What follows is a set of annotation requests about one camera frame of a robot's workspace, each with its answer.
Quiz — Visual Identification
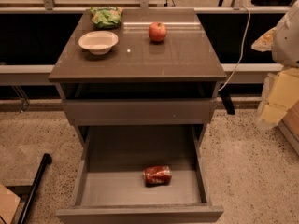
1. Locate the white cable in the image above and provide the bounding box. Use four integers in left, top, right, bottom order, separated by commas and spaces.
218, 6, 252, 92

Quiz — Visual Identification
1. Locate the metal railing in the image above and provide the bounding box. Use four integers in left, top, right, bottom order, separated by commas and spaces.
0, 0, 297, 86

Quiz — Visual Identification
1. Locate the open middle drawer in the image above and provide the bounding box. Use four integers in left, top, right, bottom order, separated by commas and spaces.
57, 125, 223, 224

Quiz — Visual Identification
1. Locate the green chip bag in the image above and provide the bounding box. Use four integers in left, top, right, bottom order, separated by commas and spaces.
90, 7, 123, 29

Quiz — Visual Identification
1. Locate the red coke can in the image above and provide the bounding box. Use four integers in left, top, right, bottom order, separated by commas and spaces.
143, 165, 172, 186

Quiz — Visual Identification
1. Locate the closed top drawer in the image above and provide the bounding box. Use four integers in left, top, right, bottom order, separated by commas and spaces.
62, 99, 216, 126

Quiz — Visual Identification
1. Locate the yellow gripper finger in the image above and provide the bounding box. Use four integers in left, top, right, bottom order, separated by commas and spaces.
251, 27, 276, 52
257, 68, 299, 130

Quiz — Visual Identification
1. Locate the cardboard box right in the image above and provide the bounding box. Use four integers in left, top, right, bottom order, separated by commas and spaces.
278, 101, 299, 155

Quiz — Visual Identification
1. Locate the black pole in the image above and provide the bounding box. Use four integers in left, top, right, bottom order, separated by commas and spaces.
17, 153, 52, 224

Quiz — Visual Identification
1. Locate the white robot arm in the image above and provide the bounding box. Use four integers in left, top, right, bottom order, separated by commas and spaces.
251, 1, 299, 129

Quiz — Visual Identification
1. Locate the cardboard box left corner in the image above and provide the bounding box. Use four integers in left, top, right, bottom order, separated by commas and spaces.
0, 184, 21, 224

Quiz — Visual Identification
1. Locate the white bowl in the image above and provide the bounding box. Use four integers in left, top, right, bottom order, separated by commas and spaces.
78, 31, 119, 55

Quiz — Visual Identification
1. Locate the grey drawer cabinet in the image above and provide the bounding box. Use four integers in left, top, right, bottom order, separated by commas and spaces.
49, 9, 225, 141

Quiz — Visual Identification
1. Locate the red apple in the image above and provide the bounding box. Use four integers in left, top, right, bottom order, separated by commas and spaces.
148, 22, 167, 42

